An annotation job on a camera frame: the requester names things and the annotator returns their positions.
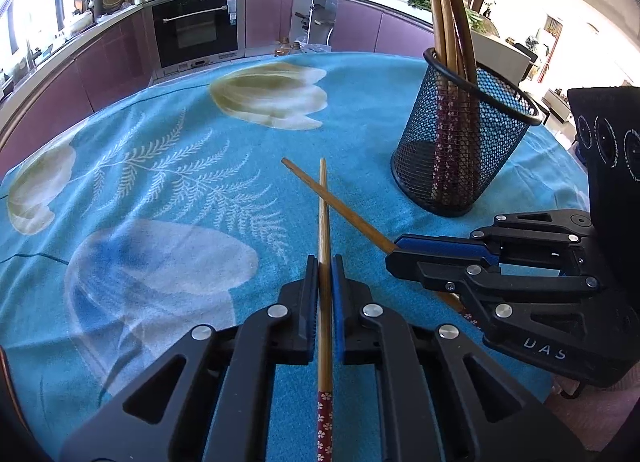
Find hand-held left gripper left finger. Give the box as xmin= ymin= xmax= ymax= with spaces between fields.
xmin=60 ymin=254 xmax=321 ymax=462

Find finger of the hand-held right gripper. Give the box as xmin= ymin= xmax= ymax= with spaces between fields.
xmin=394 ymin=208 xmax=596 ymax=265
xmin=385 ymin=251 xmax=602 ymax=304

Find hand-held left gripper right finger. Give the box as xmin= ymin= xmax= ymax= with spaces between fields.
xmin=330 ymin=254 xmax=586 ymax=462

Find wooden chopstick red patterned end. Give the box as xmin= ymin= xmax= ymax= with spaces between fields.
xmin=281 ymin=157 xmax=483 ymax=333
xmin=316 ymin=157 xmax=335 ymax=462

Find black mesh utensil holder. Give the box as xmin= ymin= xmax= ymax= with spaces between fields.
xmin=391 ymin=47 xmax=544 ymax=218

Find bunch of wooden chopsticks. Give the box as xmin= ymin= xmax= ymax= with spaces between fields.
xmin=414 ymin=0 xmax=482 ymax=207

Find person's right forearm pink sleeve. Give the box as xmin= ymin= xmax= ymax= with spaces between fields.
xmin=542 ymin=372 xmax=640 ymax=462

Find blue floral tablecloth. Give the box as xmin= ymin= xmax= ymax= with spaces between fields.
xmin=0 ymin=49 xmax=594 ymax=462

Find bunch of green vegetables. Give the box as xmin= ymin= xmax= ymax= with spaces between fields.
xmin=406 ymin=0 xmax=490 ymax=34

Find oil bottles on floor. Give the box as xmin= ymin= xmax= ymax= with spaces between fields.
xmin=273 ymin=38 xmax=307 ymax=58

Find black built-in oven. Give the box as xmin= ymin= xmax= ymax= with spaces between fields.
xmin=151 ymin=0 xmax=242 ymax=69

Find purple kitchen cabinets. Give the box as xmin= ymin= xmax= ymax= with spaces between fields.
xmin=0 ymin=0 xmax=437 ymax=144

